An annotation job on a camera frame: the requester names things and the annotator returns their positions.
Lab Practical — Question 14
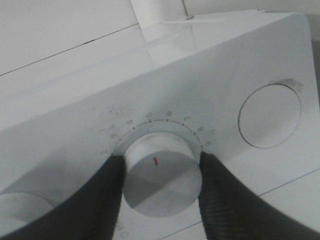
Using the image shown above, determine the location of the white timer knob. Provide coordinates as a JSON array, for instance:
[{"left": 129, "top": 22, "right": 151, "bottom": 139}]
[{"left": 123, "top": 132, "right": 202, "bottom": 218}]

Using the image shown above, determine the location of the white upper microwave knob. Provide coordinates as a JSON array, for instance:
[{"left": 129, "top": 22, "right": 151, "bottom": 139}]
[{"left": 0, "top": 192, "right": 54, "bottom": 236}]

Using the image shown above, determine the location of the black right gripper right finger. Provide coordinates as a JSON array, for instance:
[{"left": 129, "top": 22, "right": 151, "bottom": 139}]
[{"left": 198, "top": 151, "right": 320, "bottom": 240}]

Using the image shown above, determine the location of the white microwave oven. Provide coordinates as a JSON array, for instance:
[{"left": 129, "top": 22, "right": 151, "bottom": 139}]
[{"left": 0, "top": 10, "right": 320, "bottom": 240}]

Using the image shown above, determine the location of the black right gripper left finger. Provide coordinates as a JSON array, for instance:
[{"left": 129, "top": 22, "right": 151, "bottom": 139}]
[{"left": 3, "top": 155, "right": 125, "bottom": 240}]

